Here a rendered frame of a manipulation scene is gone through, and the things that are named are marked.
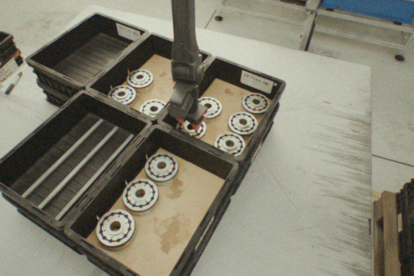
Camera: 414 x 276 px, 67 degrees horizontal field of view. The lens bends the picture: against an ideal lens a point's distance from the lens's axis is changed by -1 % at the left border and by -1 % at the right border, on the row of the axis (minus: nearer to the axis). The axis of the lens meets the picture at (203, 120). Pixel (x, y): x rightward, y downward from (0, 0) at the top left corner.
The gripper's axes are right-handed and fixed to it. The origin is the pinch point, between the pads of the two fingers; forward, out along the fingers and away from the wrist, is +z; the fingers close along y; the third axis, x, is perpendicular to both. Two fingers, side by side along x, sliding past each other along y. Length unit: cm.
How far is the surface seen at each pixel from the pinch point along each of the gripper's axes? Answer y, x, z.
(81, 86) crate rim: -37.6, -11.4, -5.7
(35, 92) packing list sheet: -74, -13, 17
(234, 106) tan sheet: 6.3, 20.1, 4.3
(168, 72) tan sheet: -25.4, 20.3, 4.5
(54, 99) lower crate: -59, -13, 13
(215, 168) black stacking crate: 16.1, -8.7, 0.6
